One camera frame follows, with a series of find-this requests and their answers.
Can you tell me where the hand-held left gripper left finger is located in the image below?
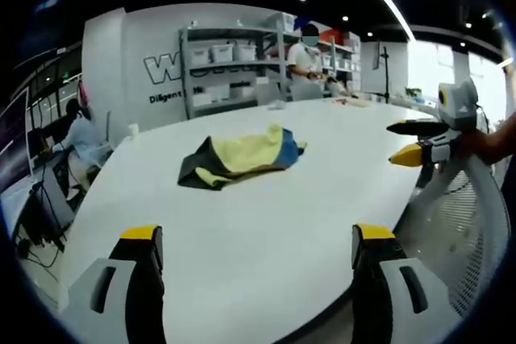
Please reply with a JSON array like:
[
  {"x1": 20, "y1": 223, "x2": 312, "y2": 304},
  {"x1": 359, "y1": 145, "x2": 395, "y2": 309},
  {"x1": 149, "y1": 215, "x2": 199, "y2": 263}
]
[{"x1": 60, "y1": 223, "x2": 165, "y2": 344}]

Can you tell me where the white mesh office chair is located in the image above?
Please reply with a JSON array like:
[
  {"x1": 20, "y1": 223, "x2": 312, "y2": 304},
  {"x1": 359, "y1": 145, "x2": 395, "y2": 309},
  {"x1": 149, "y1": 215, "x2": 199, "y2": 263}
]
[{"x1": 393, "y1": 150, "x2": 510, "y2": 321}]

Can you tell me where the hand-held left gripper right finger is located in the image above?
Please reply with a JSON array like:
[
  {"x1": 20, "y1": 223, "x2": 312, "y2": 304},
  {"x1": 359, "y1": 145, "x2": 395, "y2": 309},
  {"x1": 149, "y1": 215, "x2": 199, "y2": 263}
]
[{"x1": 351, "y1": 222, "x2": 456, "y2": 344}]

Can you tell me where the white storage bin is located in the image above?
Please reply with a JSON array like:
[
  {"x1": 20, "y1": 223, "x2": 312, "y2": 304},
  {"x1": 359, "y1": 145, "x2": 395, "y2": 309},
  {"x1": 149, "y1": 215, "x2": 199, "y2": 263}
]
[
  {"x1": 189, "y1": 46, "x2": 211, "y2": 66},
  {"x1": 235, "y1": 42, "x2": 256, "y2": 61},
  {"x1": 211, "y1": 44, "x2": 235, "y2": 64}
]

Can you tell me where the black tripod stand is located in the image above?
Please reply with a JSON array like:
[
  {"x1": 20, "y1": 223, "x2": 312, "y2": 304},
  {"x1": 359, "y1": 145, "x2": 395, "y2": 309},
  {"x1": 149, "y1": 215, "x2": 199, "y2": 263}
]
[{"x1": 11, "y1": 170, "x2": 76, "y2": 255}]

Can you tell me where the yellow blue grey garment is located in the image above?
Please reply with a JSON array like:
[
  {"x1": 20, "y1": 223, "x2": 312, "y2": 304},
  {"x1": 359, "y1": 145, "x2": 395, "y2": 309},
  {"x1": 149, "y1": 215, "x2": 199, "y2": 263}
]
[{"x1": 177, "y1": 123, "x2": 308, "y2": 192}]

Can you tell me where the grey metal storage shelf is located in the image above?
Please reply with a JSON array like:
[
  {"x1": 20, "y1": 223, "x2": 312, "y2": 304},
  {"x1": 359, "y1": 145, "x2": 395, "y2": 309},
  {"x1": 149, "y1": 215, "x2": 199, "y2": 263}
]
[{"x1": 178, "y1": 13, "x2": 362, "y2": 121}]

